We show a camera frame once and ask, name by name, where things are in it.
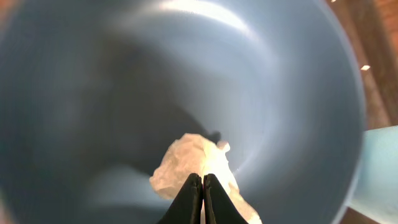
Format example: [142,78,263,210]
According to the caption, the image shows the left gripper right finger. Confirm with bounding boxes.
[203,174,248,224]

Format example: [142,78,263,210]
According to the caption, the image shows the large dark blue bowl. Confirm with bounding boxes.
[1,0,366,223]

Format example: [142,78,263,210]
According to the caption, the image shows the light blue cup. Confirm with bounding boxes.
[349,126,398,224]

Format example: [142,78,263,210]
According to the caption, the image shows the white tissue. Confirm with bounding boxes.
[149,133,262,224]

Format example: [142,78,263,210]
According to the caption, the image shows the brown serving tray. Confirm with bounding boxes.
[327,0,397,223]

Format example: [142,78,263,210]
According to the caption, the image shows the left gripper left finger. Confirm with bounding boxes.
[157,173,203,224]

